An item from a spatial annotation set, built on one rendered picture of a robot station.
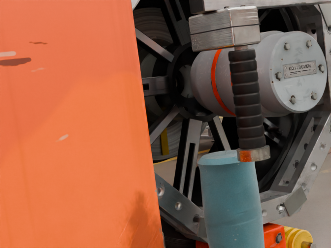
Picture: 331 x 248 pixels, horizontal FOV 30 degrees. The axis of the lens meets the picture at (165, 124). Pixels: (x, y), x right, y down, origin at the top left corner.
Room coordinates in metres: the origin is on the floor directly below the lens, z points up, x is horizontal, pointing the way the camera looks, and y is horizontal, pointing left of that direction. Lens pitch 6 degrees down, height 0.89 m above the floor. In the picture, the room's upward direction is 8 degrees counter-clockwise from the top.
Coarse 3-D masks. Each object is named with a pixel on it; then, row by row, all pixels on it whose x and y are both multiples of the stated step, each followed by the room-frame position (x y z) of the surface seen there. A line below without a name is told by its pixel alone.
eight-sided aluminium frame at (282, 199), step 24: (312, 24) 1.24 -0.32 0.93; (312, 120) 1.24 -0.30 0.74; (312, 144) 1.18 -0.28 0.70; (288, 168) 1.19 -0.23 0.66; (312, 168) 1.18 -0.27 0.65; (168, 192) 0.98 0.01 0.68; (264, 192) 1.17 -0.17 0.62; (288, 192) 1.14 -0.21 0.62; (168, 216) 1.00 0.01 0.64; (192, 216) 1.00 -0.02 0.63; (264, 216) 1.10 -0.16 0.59; (288, 216) 1.13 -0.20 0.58
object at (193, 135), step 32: (160, 0) 1.14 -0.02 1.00; (160, 64) 1.15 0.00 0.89; (160, 96) 1.15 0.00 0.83; (192, 96) 1.21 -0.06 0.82; (160, 128) 1.11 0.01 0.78; (192, 128) 1.15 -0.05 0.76; (224, 128) 1.44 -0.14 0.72; (288, 128) 1.27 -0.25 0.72; (192, 160) 1.14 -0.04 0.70; (192, 192) 1.14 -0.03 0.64
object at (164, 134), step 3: (165, 129) 1.29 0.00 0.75; (162, 132) 1.29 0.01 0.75; (165, 132) 1.29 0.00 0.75; (162, 135) 1.29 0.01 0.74; (165, 135) 1.29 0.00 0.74; (162, 138) 1.29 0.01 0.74; (165, 138) 1.29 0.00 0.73; (162, 141) 1.29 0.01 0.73; (165, 141) 1.29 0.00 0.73; (162, 144) 1.28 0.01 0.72; (165, 144) 1.29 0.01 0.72; (162, 147) 1.28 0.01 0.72; (165, 147) 1.29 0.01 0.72; (162, 150) 1.28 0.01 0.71; (165, 150) 1.29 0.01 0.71; (168, 150) 1.29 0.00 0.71; (162, 153) 1.29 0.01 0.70; (165, 153) 1.29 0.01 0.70; (168, 153) 1.29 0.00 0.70
